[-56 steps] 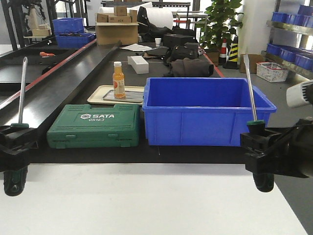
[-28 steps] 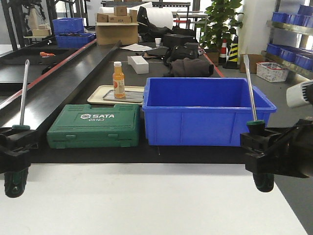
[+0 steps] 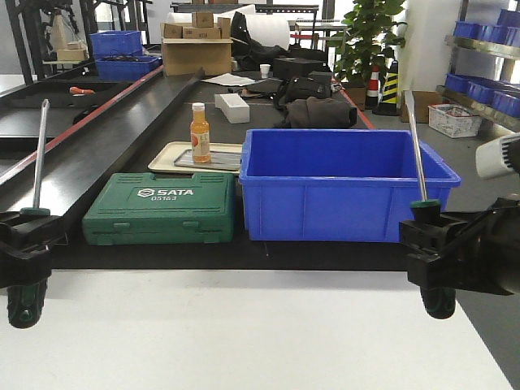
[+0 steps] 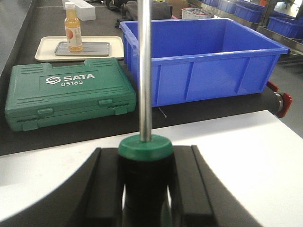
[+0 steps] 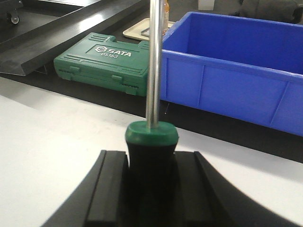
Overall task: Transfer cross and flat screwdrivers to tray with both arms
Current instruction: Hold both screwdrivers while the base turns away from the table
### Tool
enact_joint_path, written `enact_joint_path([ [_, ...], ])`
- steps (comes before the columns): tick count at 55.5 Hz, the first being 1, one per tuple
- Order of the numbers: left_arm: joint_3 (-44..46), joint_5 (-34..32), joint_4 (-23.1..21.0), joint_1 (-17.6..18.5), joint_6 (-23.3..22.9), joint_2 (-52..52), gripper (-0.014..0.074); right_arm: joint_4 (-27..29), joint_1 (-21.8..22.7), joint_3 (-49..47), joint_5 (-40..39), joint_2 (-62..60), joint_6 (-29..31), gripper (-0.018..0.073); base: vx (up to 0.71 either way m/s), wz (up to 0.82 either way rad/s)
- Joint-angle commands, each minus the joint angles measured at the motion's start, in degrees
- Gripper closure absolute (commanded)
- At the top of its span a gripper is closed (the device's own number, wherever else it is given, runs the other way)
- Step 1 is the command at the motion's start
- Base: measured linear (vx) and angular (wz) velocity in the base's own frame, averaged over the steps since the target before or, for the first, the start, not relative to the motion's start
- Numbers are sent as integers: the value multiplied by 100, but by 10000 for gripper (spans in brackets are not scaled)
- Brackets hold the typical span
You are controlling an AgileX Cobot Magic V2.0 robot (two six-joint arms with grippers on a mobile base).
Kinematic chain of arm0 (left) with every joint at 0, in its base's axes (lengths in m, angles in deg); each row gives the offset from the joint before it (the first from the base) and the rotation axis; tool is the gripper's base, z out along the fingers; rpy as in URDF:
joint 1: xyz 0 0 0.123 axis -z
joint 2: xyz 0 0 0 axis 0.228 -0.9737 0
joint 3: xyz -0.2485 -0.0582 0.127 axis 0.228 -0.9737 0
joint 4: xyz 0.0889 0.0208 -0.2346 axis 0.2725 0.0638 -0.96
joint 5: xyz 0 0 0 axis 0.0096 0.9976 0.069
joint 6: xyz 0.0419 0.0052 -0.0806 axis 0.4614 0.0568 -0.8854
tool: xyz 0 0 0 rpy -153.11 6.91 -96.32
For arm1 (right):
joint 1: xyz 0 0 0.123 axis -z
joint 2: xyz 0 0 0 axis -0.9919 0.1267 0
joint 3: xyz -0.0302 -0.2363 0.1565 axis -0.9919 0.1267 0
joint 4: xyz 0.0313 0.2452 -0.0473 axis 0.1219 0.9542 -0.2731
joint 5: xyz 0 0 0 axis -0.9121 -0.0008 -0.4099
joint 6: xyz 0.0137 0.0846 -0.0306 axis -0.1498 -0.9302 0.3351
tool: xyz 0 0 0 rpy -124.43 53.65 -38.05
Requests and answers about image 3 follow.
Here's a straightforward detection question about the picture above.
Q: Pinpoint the large cardboard box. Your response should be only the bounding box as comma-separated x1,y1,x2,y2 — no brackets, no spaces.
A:
162,38,232,76

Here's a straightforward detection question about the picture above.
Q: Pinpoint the dark brown cloth bundle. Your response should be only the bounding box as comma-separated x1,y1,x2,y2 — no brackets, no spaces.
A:
274,97,358,129

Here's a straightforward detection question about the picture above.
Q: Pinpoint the white paper cup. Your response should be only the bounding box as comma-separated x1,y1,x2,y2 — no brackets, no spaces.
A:
259,63,271,79

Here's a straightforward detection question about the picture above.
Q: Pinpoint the large blue plastic bin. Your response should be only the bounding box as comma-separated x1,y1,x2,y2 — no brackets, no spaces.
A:
238,128,462,244

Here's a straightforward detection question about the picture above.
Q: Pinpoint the black bag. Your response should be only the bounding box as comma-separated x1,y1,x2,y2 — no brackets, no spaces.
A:
273,71,332,110

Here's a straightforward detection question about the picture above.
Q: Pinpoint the red white traffic cone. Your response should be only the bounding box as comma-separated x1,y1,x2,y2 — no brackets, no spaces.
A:
365,65,379,110

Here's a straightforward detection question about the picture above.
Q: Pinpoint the grey metal tray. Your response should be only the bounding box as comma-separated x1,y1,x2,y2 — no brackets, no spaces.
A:
173,149,241,171

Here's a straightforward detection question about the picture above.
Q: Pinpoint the cross screwdriver green handle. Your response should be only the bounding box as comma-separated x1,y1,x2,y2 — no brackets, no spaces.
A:
7,98,50,329

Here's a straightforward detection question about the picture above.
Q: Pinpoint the green SATA tool case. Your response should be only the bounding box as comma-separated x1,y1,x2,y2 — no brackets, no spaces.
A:
82,172,236,245

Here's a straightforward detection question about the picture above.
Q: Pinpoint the beige plastic tray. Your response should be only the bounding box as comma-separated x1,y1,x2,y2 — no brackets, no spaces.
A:
148,141,242,176

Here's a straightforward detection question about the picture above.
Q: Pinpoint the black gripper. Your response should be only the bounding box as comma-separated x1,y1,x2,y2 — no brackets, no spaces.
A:
399,194,519,296

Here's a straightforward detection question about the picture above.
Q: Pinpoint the yellow black traffic cone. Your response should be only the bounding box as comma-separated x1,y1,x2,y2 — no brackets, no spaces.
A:
372,60,399,116

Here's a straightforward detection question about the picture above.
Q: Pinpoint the brown cardboard box floor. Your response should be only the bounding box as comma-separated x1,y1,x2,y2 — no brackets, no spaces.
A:
400,91,443,124

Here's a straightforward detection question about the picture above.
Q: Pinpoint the white rectangular box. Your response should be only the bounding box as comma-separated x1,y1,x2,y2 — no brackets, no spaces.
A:
214,93,250,124

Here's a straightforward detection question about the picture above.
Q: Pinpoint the blue crate on conveyor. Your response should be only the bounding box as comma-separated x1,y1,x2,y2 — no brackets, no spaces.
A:
95,56,163,81

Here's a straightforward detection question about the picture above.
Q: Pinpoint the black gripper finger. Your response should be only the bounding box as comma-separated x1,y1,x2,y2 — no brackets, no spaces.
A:
1,211,66,249
1,242,52,288

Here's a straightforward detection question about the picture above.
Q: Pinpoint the green potted plant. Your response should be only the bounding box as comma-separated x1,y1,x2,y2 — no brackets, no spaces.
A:
334,0,407,86

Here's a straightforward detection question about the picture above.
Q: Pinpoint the white red plastic basket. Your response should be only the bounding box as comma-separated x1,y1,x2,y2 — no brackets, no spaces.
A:
428,104,482,138

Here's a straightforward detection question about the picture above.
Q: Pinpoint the orange juice bottle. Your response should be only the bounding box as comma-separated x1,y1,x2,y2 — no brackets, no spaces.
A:
190,102,211,163

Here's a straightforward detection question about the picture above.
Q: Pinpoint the orange handled tool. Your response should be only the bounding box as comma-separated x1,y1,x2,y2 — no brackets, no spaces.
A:
69,86,96,96

